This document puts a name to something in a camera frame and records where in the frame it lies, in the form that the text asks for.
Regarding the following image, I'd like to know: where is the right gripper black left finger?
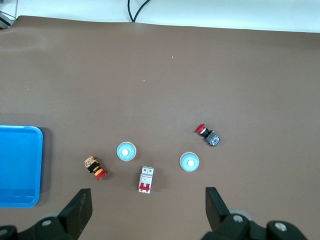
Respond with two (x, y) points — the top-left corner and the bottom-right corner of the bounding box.
(17, 188), (93, 240)

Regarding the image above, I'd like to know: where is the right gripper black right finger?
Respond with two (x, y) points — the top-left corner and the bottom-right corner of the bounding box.
(201, 187), (269, 240)

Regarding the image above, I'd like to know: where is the brown table mat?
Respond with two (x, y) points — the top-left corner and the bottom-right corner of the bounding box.
(0, 15), (320, 240)

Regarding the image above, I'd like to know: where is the white red circuit breaker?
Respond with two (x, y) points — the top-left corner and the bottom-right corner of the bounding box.
(138, 165), (155, 194)

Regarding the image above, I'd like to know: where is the light blue bell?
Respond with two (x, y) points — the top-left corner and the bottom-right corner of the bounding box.
(116, 141), (138, 162)
(179, 152), (200, 173)

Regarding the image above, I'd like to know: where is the blue plastic tray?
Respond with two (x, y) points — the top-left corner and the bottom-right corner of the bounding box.
(0, 125), (44, 209)

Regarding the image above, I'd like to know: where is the black cable at mat edge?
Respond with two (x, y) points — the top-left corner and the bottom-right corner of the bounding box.
(127, 0), (152, 23)

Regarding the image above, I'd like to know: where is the grey metal bracket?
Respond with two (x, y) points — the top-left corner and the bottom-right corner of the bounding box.
(0, 9), (20, 30)

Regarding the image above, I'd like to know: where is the orange black emergency stop button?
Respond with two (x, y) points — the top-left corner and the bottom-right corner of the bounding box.
(83, 156), (108, 182)

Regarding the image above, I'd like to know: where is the red push button black base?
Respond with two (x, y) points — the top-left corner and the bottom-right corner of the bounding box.
(195, 123), (222, 148)

